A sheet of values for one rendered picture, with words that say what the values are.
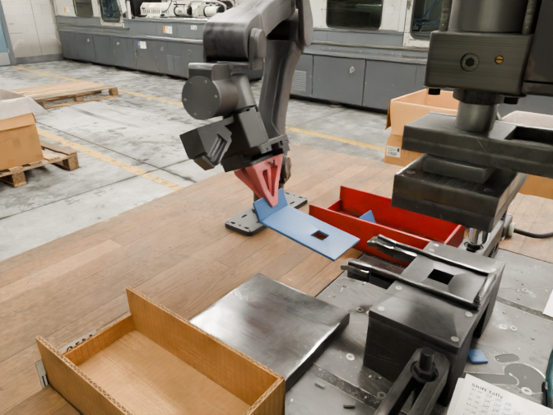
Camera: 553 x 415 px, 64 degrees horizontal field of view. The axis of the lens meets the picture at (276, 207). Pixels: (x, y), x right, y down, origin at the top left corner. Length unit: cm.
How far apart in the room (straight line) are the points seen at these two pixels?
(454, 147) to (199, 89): 32
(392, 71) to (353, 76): 53
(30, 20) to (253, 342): 1142
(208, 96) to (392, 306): 35
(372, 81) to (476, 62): 525
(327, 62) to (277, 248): 530
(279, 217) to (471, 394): 35
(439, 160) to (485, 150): 4
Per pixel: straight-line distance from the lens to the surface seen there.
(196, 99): 60
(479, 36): 45
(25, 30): 1177
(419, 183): 46
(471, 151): 47
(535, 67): 42
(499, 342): 66
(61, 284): 77
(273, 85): 85
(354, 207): 90
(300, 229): 66
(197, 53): 776
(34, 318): 72
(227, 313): 61
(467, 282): 60
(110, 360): 60
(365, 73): 572
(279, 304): 62
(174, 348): 58
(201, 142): 60
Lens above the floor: 130
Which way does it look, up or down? 25 degrees down
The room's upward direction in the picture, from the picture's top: straight up
